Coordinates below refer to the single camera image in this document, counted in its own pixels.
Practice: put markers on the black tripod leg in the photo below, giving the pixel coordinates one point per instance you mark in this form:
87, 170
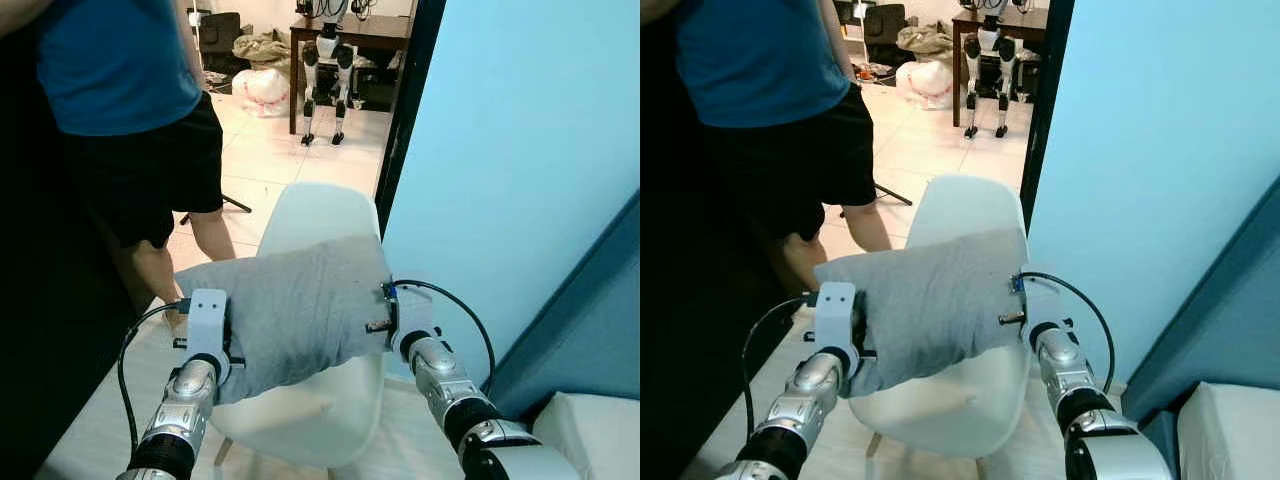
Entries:
895, 194
238, 205

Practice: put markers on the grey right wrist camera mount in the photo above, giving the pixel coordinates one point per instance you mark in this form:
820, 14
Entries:
1042, 308
412, 318

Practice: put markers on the black door frame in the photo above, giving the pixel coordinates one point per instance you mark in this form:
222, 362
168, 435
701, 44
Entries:
1045, 100
405, 100

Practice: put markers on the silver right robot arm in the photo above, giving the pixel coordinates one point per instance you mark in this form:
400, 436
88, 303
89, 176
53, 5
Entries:
1075, 385
450, 390

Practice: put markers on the dark blue panel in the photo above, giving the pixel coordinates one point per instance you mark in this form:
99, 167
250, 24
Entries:
580, 320
1220, 310

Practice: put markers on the white plastic chair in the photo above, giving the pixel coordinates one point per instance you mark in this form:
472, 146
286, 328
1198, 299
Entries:
320, 215
965, 205

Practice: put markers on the black and white humanoid robot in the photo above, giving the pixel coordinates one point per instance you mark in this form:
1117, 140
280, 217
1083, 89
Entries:
328, 65
990, 60

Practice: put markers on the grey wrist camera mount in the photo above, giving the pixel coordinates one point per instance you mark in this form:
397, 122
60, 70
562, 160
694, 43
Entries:
835, 315
412, 318
205, 320
1042, 308

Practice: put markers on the white bag with red print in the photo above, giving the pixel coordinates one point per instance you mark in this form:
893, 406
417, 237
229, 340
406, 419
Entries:
925, 85
262, 90

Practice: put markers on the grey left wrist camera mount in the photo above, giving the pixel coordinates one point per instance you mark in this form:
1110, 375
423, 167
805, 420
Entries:
205, 320
835, 315

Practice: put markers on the grey fabric pillow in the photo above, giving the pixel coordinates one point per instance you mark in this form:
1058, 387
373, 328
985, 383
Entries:
290, 310
930, 300

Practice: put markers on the person in blue shirt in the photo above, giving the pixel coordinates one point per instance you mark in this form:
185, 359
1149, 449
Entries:
120, 70
760, 60

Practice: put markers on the dark wooden table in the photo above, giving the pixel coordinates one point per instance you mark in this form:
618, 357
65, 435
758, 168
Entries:
1035, 18
380, 30

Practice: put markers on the olive green bag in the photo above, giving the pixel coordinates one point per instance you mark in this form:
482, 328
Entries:
262, 48
925, 42

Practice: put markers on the large black wardrobe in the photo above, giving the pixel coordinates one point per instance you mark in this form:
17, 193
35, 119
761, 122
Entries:
690, 300
40, 300

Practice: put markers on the black office chair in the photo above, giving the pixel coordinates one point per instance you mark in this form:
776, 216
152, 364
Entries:
220, 30
885, 22

